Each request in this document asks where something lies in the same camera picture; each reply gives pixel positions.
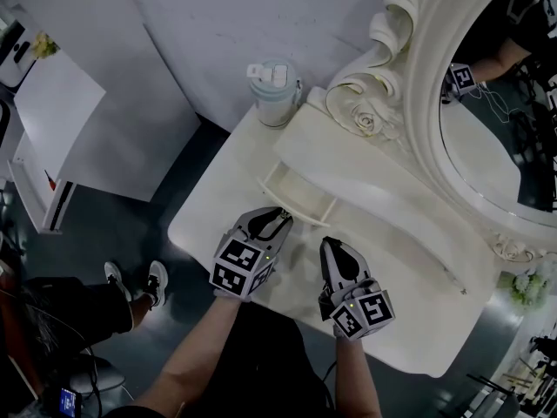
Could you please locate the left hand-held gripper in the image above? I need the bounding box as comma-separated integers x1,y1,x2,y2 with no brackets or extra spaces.
208,206,295,303

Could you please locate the black cable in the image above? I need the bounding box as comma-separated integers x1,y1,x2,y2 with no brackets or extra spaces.
320,358,339,413

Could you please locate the white dressing table drawer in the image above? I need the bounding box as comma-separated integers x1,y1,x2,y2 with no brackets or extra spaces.
255,162,339,229

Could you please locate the white and black device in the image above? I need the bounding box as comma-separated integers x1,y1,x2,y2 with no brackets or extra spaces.
0,18,39,91

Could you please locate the person's black clothing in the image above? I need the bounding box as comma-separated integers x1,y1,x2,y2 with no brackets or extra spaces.
102,305,339,418

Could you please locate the white cabinet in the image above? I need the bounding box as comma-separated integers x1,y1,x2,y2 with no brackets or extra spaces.
6,48,108,235

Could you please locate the white artificial flower bunch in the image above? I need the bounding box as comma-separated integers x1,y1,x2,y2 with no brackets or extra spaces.
498,262,557,318

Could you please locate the pale yellow flower bunch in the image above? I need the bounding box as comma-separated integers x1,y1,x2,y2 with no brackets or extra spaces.
30,30,61,61

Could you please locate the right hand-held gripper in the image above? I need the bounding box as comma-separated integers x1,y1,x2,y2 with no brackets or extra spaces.
318,236,396,342

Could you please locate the brown wooden furniture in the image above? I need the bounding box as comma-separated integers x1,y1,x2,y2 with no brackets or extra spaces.
0,250,45,408

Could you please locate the black stand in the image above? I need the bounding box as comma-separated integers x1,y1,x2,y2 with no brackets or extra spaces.
464,332,557,418

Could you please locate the person's left forearm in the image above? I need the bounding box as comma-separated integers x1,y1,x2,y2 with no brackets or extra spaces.
130,294,245,418

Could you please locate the grey stool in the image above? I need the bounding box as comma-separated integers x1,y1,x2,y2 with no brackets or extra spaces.
68,354,128,405

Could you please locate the oval mirror ornate white frame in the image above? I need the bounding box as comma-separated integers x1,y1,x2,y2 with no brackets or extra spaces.
325,0,557,273

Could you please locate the pale green tumbler white lid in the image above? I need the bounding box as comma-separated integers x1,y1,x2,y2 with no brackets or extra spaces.
245,58,304,129

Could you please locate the device with blue screen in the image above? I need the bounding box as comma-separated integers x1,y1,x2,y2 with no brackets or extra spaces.
57,387,84,418

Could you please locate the white dressing table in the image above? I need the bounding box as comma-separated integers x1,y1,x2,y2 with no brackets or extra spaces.
167,85,554,379

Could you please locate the person's right forearm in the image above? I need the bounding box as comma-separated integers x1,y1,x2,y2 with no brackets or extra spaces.
333,335,385,418

